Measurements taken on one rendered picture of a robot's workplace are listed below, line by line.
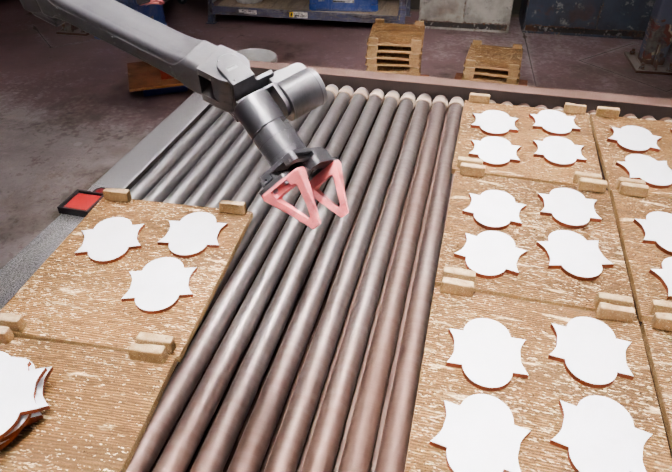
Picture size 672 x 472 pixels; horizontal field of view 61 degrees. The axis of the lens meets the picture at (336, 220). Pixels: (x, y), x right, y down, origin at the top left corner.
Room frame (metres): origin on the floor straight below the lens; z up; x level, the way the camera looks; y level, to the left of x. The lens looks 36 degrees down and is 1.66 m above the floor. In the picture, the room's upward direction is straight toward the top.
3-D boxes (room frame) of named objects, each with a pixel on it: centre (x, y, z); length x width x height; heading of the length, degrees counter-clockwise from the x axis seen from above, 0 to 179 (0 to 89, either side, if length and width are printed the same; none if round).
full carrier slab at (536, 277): (0.95, -0.41, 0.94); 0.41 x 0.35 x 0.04; 165
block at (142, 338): (0.63, 0.29, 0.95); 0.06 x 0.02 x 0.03; 80
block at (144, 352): (0.61, 0.30, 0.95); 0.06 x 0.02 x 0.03; 81
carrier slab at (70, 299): (0.85, 0.39, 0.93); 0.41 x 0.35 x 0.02; 170
